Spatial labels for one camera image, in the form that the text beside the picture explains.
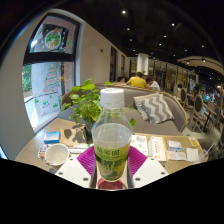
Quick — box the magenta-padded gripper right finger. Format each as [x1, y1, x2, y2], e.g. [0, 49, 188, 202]
[128, 145, 170, 190]

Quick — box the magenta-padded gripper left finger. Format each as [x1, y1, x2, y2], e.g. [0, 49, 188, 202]
[54, 145, 98, 190]

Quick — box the green-label clear drink bottle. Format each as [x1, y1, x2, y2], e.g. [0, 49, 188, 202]
[90, 87, 133, 183]

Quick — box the white cardboard carton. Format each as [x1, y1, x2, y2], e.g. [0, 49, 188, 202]
[147, 135, 168, 162]

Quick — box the brown ceramic mug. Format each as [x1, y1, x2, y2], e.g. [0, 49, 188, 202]
[42, 143, 70, 167]

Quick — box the small white blue packet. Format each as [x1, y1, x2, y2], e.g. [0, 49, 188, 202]
[165, 139, 187, 162]

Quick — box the pill blister pack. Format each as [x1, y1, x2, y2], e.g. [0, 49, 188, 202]
[37, 143, 48, 159]

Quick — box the blue white flat box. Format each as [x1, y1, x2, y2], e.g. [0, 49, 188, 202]
[43, 131, 62, 145]

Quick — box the grey curved sofa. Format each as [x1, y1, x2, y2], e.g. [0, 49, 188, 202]
[58, 83, 189, 138]

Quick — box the white paper napkin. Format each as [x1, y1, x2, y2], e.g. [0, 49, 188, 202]
[185, 147, 200, 163]

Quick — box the grey white chevron pillow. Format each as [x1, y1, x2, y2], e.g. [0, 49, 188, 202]
[133, 93, 175, 125]

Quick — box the green potted plant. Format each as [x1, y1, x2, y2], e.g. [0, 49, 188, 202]
[59, 78, 138, 134]

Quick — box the group of dining chairs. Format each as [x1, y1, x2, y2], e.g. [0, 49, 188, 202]
[173, 83, 224, 134]

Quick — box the person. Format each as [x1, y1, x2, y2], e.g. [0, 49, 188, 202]
[145, 77, 162, 92]
[126, 71, 149, 89]

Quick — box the window with festive decals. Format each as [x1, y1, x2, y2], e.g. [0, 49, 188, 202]
[21, 14, 81, 134]

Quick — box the white round pillar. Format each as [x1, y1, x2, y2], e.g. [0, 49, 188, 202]
[136, 52, 150, 76]

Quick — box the group of ceiling lights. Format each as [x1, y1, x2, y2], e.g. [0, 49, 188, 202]
[119, 9, 208, 63]

